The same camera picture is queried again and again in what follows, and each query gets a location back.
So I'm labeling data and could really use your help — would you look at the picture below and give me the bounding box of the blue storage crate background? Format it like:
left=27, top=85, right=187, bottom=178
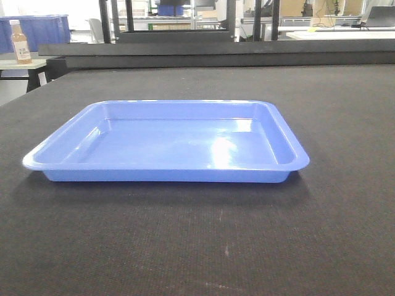
left=1, top=14, right=71, bottom=53

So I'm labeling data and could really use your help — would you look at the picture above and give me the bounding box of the white far desk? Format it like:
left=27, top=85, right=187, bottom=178
left=278, top=27, right=394, bottom=41

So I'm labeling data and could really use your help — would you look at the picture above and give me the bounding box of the black table frame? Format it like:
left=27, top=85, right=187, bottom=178
left=39, top=1, right=394, bottom=69

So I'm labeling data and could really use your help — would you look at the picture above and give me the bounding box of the orange juice bottle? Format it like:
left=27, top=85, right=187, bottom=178
left=9, top=20, right=32, bottom=65

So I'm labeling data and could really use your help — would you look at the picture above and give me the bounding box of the small grey side table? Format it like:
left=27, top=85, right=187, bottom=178
left=1, top=59, right=47, bottom=93

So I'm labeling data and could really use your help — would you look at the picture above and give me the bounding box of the blue plastic tray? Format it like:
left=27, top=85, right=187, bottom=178
left=22, top=100, right=310, bottom=183

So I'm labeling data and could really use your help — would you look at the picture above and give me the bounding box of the laptop on far desk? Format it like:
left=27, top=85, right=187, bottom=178
left=359, top=6, right=394, bottom=28

